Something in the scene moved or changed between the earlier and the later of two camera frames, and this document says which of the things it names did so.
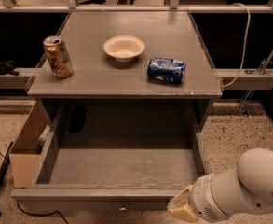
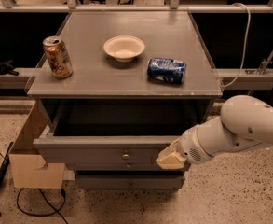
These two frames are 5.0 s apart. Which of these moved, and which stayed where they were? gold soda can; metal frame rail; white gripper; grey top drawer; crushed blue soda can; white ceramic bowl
Moved: white gripper; grey top drawer
Stayed: metal frame rail; gold soda can; crushed blue soda can; white ceramic bowl
